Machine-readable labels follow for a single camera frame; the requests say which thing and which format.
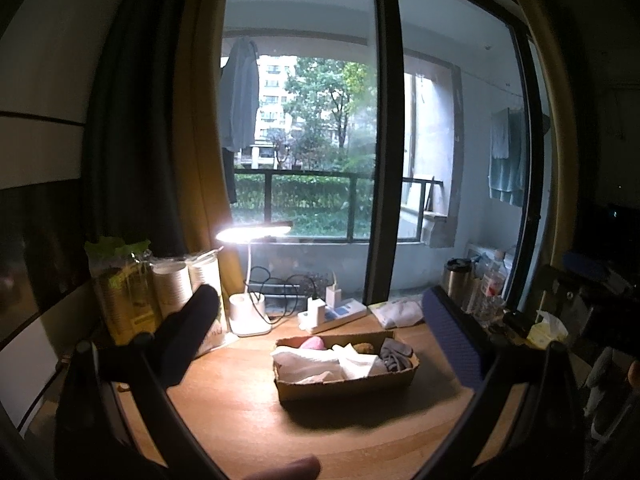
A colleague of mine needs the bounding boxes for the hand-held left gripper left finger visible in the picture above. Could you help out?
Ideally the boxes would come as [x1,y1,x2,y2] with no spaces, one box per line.
[55,284,231,480]

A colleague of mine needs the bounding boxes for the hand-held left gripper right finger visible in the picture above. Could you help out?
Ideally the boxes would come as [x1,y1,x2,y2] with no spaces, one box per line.
[410,285,588,480]

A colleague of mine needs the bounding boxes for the cardboard box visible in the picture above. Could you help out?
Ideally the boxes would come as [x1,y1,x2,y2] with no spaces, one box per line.
[272,330,420,403]

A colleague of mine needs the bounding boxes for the white cloth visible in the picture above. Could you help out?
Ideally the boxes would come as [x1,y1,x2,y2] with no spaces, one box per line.
[271,347,351,385]

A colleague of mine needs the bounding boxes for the person's left hand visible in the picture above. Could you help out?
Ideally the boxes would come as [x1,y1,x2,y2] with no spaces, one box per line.
[232,455,321,480]

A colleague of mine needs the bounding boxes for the paper cup package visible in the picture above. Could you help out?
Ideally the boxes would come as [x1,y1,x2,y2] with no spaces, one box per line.
[150,247,238,358]

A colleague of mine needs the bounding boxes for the packet of white cloths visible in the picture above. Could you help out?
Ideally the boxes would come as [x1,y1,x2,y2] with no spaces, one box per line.
[372,299,427,330]

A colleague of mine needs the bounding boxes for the steel tumbler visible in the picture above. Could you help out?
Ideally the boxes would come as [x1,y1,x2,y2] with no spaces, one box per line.
[441,257,476,303]

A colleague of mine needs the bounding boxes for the grey sock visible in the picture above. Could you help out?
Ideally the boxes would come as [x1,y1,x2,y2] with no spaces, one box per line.
[378,337,415,373]

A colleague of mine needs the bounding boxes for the white desk lamp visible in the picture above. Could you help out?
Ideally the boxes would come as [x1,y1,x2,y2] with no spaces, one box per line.
[216,225,293,337]

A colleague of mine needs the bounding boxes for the clear water bottle red label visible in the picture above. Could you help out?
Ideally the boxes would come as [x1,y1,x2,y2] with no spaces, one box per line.
[477,252,506,321]

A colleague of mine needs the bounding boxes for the green plastic bag package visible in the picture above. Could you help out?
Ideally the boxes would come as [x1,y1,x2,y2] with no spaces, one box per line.
[84,237,163,346]

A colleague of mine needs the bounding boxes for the yellow tissue pack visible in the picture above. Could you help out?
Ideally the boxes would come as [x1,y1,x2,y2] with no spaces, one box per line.
[525,310,570,350]

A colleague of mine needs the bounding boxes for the white power strip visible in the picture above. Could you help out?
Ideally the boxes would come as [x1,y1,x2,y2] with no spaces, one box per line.
[297,299,368,333]

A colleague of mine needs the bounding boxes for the tall white charger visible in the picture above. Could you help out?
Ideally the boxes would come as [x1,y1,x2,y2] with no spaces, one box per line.
[306,297,327,331]

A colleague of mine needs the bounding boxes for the black balcony railing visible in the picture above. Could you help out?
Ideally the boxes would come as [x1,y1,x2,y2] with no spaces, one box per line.
[232,170,443,243]

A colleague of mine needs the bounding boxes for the hanging pale towel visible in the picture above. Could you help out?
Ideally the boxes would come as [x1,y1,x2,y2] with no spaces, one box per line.
[487,106,528,208]

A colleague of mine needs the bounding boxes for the yellow curtain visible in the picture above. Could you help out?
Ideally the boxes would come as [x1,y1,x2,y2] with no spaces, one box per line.
[172,0,246,301]

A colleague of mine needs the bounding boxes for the dark curtain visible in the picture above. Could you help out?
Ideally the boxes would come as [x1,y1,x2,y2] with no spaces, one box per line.
[82,0,201,261]

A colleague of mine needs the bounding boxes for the hanging grey jacket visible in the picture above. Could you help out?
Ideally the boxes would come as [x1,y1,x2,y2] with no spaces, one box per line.
[219,36,261,205]

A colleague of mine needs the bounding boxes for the black cable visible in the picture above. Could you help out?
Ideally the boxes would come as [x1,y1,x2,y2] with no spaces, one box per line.
[247,266,321,318]

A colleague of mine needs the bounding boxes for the black window frame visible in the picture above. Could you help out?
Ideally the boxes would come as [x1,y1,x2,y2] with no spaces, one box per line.
[362,0,407,308]

